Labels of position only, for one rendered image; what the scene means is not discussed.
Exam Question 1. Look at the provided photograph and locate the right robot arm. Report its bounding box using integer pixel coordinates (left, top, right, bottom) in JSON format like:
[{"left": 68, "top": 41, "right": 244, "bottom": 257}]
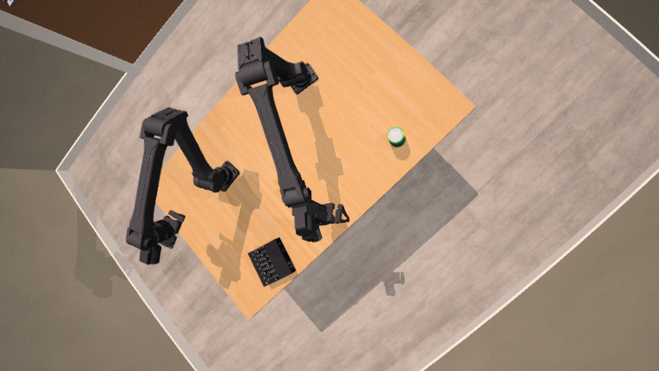
[{"left": 126, "top": 107, "right": 239, "bottom": 265}]

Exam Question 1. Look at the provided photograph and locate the black lighting desk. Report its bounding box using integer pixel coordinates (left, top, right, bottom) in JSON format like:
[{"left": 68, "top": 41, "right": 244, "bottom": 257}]
[{"left": 248, "top": 238, "right": 296, "bottom": 287}]

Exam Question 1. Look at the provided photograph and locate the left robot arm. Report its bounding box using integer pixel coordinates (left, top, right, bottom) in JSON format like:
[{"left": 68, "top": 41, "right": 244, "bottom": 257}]
[{"left": 235, "top": 36, "right": 328, "bottom": 243}]

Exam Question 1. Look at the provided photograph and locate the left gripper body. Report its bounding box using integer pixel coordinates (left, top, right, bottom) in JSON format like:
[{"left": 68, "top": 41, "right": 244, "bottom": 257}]
[{"left": 315, "top": 201, "right": 342, "bottom": 225}]

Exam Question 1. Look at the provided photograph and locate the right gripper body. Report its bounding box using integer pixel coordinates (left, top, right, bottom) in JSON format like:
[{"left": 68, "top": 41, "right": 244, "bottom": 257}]
[{"left": 159, "top": 212, "right": 184, "bottom": 247}]

